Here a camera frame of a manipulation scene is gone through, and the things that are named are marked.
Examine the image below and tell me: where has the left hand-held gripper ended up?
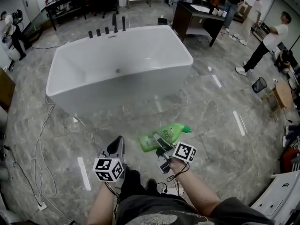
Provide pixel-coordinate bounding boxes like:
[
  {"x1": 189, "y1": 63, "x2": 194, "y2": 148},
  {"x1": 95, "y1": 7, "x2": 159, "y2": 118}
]
[{"x1": 93, "y1": 135, "x2": 128, "y2": 184}]

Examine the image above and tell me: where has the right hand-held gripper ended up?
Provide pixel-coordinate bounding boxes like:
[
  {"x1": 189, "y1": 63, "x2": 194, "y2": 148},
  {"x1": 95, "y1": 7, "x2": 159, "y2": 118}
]
[{"x1": 151, "y1": 132, "x2": 197, "y2": 174}]

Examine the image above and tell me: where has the green plastic bottle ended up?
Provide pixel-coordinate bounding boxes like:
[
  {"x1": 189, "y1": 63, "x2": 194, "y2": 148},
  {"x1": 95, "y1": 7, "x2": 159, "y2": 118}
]
[{"x1": 139, "y1": 123, "x2": 193, "y2": 153}]

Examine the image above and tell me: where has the person's left forearm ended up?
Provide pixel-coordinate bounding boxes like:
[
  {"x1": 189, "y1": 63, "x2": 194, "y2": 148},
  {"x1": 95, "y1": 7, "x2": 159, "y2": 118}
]
[{"x1": 87, "y1": 183, "x2": 120, "y2": 225}]

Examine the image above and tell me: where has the person's right forearm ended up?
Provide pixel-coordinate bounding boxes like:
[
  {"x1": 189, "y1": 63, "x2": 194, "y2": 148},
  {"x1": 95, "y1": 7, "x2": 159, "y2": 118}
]
[{"x1": 169, "y1": 162, "x2": 221, "y2": 217}]

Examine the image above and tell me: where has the person's black shoe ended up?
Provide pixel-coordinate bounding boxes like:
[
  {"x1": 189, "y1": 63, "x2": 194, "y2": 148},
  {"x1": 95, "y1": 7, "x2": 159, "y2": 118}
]
[{"x1": 146, "y1": 178, "x2": 158, "y2": 193}]

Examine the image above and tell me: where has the person's dark grey shirt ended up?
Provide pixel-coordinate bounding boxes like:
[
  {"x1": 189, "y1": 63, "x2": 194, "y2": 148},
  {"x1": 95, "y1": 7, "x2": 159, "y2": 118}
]
[{"x1": 116, "y1": 194, "x2": 276, "y2": 225}]

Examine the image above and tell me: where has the white bathtub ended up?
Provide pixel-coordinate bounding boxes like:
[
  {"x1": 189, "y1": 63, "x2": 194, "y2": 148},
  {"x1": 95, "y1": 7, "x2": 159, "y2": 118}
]
[{"x1": 45, "y1": 25, "x2": 194, "y2": 120}]

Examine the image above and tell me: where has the black mesh waste bin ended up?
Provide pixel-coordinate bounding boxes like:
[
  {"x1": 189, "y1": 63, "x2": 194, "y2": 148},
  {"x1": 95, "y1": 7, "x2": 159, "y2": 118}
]
[{"x1": 252, "y1": 76, "x2": 268, "y2": 94}]

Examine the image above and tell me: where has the brown wooden board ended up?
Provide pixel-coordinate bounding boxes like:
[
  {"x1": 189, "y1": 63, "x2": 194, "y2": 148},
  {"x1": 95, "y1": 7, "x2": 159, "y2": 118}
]
[{"x1": 0, "y1": 67, "x2": 16, "y2": 113}]

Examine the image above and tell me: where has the dark wooden vanity desk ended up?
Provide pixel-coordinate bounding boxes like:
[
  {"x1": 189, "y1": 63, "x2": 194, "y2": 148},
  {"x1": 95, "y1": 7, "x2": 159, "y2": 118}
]
[{"x1": 172, "y1": 1, "x2": 226, "y2": 48}]

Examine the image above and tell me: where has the white cabinet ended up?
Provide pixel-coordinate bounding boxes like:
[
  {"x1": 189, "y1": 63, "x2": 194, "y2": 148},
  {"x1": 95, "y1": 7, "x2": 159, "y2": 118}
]
[{"x1": 249, "y1": 169, "x2": 300, "y2": 225}]

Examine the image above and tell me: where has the round wooden stool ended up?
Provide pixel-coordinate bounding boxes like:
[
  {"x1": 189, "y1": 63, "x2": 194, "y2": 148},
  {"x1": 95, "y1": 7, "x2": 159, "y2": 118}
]
[{"x1": 261, "y1": 82, "x2": 294, "y2": 122}]

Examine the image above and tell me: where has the striped cloth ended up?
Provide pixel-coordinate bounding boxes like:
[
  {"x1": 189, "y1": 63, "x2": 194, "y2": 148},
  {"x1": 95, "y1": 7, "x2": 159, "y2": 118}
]
[{"x1": 285, "y1": 135, "x2": 300, "y2": 171}]

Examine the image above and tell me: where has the black work table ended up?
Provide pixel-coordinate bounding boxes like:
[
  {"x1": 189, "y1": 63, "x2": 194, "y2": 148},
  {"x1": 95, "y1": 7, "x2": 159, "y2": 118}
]
[{"x1": 44, "y1": 0, "x2": 91, "y2": 31}]

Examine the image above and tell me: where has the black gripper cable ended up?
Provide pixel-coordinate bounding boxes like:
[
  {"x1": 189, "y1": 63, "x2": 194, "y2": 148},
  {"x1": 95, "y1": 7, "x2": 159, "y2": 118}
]
[{"x1": 157, "y1": 162, "x2": 191, "y2": 195}]

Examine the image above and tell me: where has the black floor cable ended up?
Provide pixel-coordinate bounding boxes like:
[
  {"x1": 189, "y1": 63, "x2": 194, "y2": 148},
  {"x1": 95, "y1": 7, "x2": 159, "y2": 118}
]
[{"x1": 3, "y1": 145, "x2": 43, "y2": 206}]

